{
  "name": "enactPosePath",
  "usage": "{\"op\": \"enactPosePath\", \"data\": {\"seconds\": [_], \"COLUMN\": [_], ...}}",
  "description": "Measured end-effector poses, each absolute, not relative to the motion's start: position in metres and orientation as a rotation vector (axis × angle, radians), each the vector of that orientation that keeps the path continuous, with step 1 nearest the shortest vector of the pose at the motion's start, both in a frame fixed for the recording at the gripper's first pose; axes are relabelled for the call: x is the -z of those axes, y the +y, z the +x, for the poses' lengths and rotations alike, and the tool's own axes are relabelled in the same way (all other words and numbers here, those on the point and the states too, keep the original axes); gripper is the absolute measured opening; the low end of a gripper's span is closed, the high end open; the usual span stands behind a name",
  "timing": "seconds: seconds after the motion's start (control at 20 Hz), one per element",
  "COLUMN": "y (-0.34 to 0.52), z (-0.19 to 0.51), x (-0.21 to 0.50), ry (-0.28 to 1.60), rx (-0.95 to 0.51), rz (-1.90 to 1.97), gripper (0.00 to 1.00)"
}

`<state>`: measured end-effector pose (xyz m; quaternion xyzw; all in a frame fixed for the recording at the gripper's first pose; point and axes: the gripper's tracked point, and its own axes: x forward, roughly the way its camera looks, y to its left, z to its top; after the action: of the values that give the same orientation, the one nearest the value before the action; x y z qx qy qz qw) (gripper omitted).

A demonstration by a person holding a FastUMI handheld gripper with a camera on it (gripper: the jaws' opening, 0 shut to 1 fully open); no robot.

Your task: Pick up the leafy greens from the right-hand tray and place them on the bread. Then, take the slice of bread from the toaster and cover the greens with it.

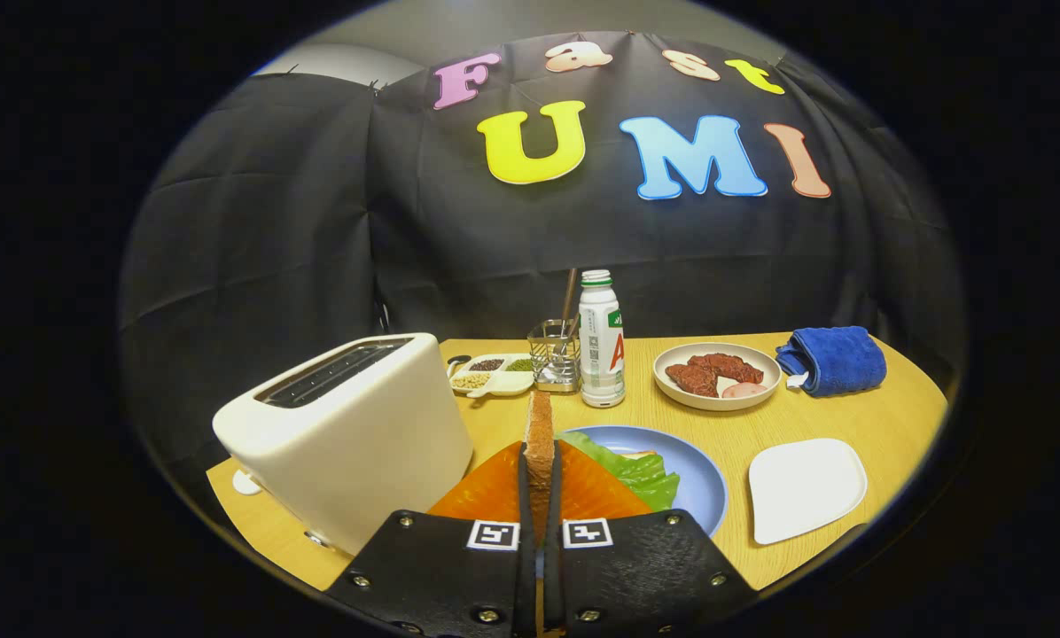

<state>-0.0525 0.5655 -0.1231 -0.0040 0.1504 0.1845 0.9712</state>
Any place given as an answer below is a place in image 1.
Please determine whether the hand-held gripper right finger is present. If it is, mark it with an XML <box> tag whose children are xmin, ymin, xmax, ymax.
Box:
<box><xmin>543</xmin><ymin>440</ymin><xmax>759</xmax><ymax>638</ymax></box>

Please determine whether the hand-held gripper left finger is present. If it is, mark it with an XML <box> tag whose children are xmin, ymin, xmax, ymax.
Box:
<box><xmin>326</xmin><ymin>440</ymin><xmax>538</xmax><ymax>638</ymax></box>

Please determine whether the toasted bread slice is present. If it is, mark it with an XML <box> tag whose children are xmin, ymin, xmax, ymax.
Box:
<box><xmin>523</xmin><ymin>390</ymin><xmax>556</xmax><ymax>546</ymax></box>

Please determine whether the green lettuce leaf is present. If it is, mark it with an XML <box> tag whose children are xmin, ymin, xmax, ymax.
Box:
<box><xmin>558</xmin><ymin>431</ymin><xmax>682</xmax><ymax>513</ymax></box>

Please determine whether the blue round plate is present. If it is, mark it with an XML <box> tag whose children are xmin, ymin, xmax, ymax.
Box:
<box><xmin>565</xmin><ymin>424</ymin><xmax>729</xmax><ymax>538</ymax></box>

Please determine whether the white sectioned condiment tray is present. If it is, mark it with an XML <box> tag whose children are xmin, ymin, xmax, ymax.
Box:
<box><xmin>448</xmin><ymin>353</ymin><xmax>536</xmax><ymax>400</ymax></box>

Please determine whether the white toaster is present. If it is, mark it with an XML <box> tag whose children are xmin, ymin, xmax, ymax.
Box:
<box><xmin>212</xmin><ymin>332</ymin><xmax>475</xmax><ymax>557</ymax></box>

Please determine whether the white drink bottle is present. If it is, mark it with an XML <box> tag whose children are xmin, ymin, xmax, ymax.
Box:
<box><xmin>578</xmin><ymin>269</ymin><xmax>627</xmax><ymax>408</ymax></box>

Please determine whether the brown meat piece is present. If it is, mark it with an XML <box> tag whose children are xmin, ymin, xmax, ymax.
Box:
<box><xmin>688</xmin><ymin>353</ymin><xmax>765</xmax><ymax>385</ymax></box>
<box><xmin>665</xmin><ymin>362</ymin><xmax>720</xmax><ymax>398</ymax></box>

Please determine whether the white square dish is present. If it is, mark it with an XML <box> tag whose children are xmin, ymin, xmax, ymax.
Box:
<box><xmin>748</xmin><ymin>438</ymin><xmax>869</xmax><ymax>546</ymax></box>

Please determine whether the beige round plate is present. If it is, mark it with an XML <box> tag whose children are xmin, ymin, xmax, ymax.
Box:
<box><xmin>652</xmin><ymin>342</ymin><xmax>783</xmax><ymax>412</ymax></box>

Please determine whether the blue towel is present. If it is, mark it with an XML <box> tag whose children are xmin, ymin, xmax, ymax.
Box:
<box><xmin>775</xmin><ymin>325</ymin><xmax>888</xmax><ymax>398</ymax></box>

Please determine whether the metal wire utensil holder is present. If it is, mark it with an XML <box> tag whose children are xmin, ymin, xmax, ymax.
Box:
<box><xmin>527</xmin><ymin>318</ymin><xmax>583</xmax><ymax>393</ymax></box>

